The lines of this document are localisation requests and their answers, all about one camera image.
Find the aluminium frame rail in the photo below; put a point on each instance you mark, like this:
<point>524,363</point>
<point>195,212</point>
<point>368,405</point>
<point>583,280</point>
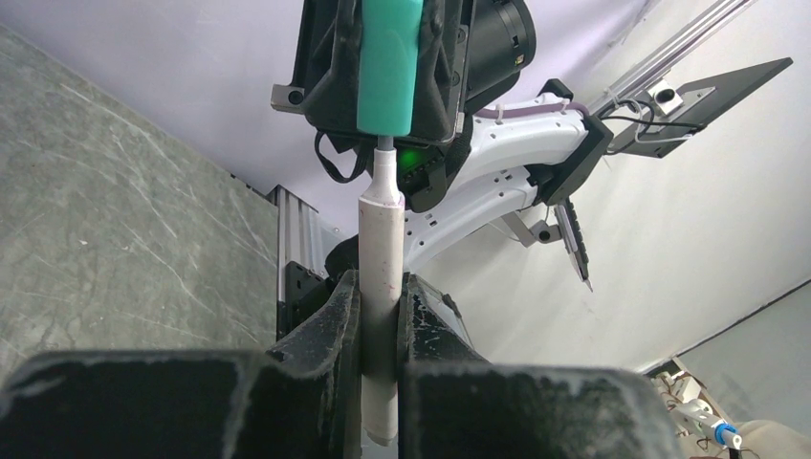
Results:
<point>304,236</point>

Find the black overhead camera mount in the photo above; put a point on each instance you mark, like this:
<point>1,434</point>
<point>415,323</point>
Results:
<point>663,117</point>

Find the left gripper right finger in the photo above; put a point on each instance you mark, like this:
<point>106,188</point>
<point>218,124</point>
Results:
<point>455,404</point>

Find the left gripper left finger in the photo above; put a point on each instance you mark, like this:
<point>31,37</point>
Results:
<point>299,399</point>

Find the teal pen cap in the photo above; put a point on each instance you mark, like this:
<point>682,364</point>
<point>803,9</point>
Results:
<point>388,66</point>

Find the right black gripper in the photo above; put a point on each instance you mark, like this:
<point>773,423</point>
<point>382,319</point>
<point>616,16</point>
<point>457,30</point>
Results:
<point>470,53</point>

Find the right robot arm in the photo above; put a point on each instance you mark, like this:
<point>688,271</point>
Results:
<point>504,159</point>

